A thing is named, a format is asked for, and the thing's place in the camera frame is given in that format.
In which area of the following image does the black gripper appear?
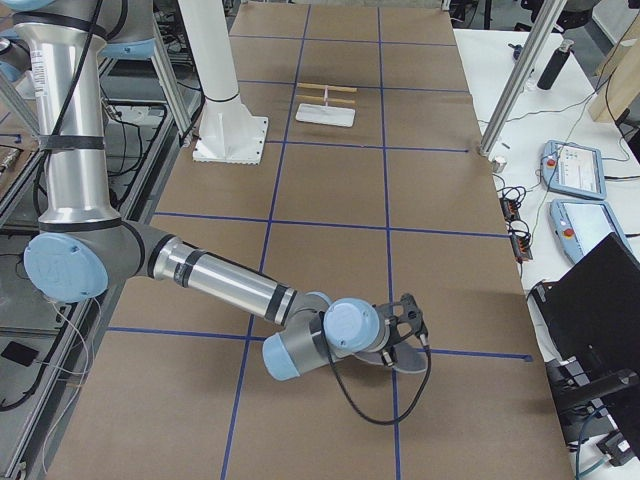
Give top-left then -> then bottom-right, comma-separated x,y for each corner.
379,329 -> 415,370

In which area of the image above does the grey blue towel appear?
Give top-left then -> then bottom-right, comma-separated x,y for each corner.
354,341 -> 427,374

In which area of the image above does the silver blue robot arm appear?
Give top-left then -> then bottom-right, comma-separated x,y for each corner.
10,1 -> 428,381

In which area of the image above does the white wooden towel rack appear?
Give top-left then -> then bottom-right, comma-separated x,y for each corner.
295,82 -> 358,128

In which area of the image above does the black laptop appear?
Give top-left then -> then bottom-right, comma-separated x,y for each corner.
531,233 -> 639,443

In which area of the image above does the small metal cylinder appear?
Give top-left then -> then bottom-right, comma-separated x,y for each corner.
491,156 -> 507,174

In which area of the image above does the lower blue teach pendant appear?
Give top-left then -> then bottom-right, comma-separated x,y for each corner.
549,199 -> 630,264

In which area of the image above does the blue teach pendant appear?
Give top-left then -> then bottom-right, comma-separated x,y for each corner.
549,199 -> 630,264
541,140 -> 607,200

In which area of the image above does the upper blue teach pendant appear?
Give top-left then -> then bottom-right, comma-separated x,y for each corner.
541,140 -> 607,200

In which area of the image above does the black water bottle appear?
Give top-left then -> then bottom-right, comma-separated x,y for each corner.
537,39 -> 574,90

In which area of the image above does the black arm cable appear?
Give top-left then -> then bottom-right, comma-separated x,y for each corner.
319,312 -> 434,427

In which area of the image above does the white pedestal column base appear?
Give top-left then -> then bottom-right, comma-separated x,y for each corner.
181,1 -> 269,165

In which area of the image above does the aluminium frame post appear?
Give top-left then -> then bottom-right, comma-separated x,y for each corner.
478,0 -> 567,158

